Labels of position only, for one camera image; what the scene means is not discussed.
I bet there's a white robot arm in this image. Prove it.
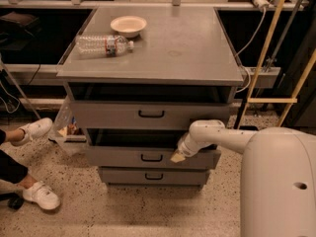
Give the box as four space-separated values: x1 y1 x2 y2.
171 119 316 237

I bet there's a grey metal drawer cabinet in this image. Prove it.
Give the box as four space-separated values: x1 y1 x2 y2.
56 5 245 192

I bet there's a white ceramic bowl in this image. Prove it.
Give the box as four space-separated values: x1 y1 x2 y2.
111 16 147 38

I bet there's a white sneaker upper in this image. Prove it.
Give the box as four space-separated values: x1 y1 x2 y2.
12 118 52 146

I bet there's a grey top drawer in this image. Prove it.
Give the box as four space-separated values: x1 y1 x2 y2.
70 101 229 130

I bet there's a black trouser leg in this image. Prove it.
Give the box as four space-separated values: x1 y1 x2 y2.
0 128 28 184

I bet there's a grey bottom drawer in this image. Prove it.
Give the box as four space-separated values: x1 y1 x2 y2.
99 167 210 186

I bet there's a white sneaker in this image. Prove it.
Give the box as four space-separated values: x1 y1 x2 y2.
12 118 52 146
23 181 60 210

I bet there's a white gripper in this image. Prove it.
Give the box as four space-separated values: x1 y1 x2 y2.
170 132 201 163

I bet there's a clear plastic water bottle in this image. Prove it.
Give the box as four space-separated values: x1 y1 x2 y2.
76 35 134 56

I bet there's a clear plastic bag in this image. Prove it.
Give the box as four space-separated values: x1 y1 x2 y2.
48 97 88 156

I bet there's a yellow wooden ladder frame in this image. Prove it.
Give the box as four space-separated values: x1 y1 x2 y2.
234 0 316 128

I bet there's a white power cable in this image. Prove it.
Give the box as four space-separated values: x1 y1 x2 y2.
233 7 268 95

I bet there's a black chair caster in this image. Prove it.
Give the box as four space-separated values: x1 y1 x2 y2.
8 197 24 210

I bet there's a white sneaker lower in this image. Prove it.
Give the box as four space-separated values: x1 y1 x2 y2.
23 181 60 210

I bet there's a grey drawer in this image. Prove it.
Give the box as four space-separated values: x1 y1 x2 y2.
84 128 222 170
70 101 229 130
99 167 210 186

